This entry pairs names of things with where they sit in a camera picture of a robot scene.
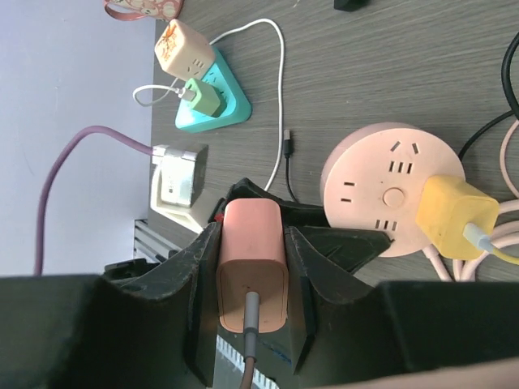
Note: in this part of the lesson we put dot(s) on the pink floral mug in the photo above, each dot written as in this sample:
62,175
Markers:
132,10

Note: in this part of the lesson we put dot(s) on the teal triangular socket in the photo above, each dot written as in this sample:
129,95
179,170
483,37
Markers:
236,107

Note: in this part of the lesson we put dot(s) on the green charger plug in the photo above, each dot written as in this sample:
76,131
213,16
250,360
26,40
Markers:
207,100

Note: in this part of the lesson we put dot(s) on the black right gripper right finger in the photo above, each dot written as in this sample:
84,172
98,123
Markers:
347,331

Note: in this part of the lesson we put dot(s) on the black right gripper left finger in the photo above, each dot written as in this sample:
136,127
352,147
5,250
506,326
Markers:
84,331

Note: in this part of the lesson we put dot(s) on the peach cube socket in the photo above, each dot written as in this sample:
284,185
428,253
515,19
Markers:
183,52

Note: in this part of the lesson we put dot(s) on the pink charger plug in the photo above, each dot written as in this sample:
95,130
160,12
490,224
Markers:
252,259

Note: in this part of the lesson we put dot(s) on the yellow charger plug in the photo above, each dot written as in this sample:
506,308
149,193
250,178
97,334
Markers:
447,205

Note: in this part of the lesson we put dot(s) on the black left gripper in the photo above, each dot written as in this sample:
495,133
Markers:
313,249

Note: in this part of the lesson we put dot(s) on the pink round socket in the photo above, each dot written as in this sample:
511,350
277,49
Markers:
373,180

